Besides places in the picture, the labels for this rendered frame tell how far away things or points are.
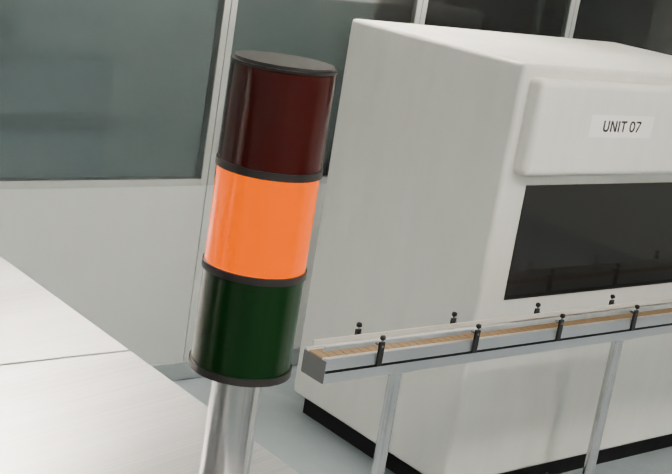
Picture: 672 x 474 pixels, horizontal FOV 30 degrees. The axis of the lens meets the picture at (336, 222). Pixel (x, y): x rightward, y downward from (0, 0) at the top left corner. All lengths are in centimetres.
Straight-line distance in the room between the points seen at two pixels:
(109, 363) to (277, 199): 33
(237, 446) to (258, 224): 12
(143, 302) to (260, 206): 563
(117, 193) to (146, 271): 45
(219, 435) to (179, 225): 555
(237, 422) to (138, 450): 15
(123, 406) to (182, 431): 5
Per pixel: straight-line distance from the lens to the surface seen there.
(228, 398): 61
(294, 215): 58
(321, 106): 57
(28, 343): 90
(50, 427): 77
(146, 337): 628
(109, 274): 604
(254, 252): 58
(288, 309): 59
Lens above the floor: 242
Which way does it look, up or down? 14 degrees down
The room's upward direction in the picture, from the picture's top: 9 degrees clockwise
